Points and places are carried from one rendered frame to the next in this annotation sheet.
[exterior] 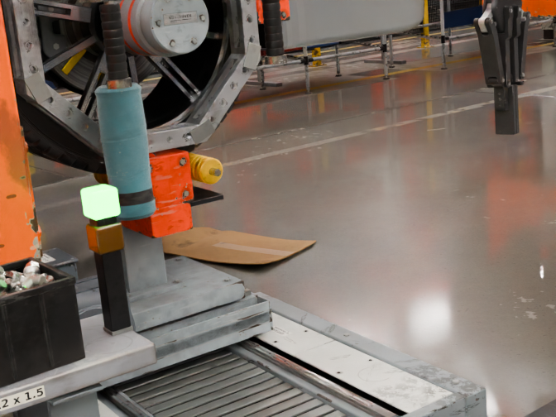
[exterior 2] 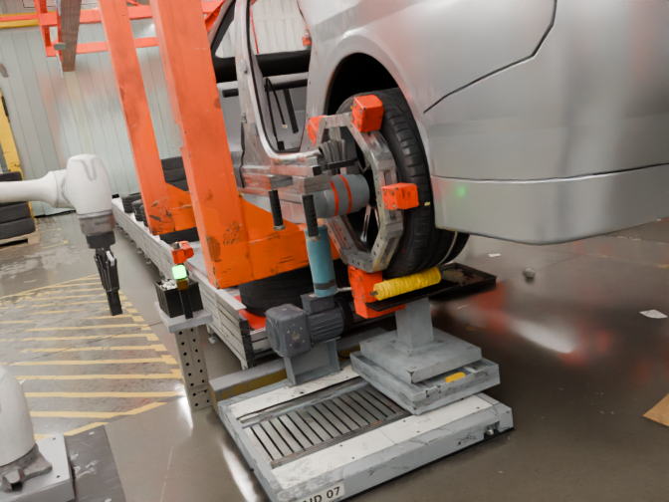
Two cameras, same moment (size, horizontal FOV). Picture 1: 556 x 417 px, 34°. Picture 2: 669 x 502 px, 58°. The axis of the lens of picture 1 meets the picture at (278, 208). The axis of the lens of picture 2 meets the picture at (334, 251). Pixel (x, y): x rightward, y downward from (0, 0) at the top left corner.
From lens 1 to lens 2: 2.90 m
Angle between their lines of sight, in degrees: 97
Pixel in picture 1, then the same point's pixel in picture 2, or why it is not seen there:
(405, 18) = (528, 232)
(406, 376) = (320, 471)
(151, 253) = (404, 327)
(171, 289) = (404, 353)
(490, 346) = not seen: outside the picture
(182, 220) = (363, 311)
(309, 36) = (450, 224)
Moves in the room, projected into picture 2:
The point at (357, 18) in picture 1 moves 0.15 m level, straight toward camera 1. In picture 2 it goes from (483, 219) to (425, 225)
